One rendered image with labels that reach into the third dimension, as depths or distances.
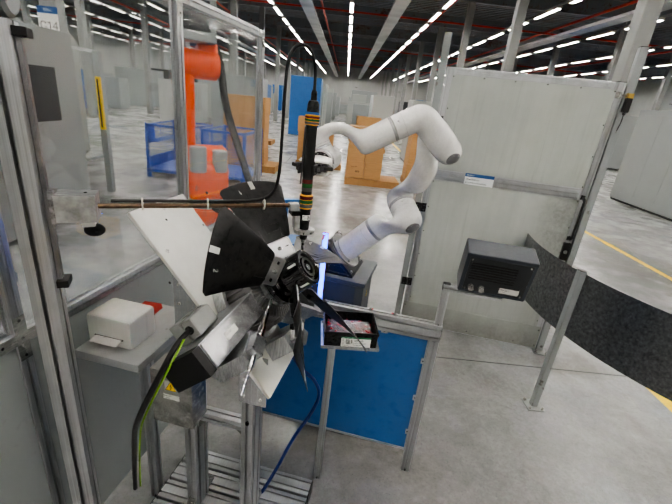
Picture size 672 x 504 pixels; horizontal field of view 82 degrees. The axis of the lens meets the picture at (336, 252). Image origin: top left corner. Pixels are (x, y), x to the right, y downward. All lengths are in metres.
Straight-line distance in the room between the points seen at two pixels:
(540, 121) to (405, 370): 1.93
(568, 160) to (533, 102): 0.46
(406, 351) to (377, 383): 0.23
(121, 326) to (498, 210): 2.51
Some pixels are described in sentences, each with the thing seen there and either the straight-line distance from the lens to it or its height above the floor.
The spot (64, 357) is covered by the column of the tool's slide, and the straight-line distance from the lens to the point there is 1.37.
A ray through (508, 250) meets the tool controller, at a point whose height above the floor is 1.24.
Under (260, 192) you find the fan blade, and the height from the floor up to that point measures 1.40.
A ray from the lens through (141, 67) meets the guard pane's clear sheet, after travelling 1.73.
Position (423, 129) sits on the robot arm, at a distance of 1.47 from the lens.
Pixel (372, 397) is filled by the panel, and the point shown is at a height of 0.39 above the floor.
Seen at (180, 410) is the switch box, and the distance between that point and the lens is 1.50.
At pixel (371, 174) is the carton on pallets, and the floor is 0.25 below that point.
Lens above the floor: 1.71
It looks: 21 degrees down
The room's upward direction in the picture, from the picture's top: 6 degrees clockwise
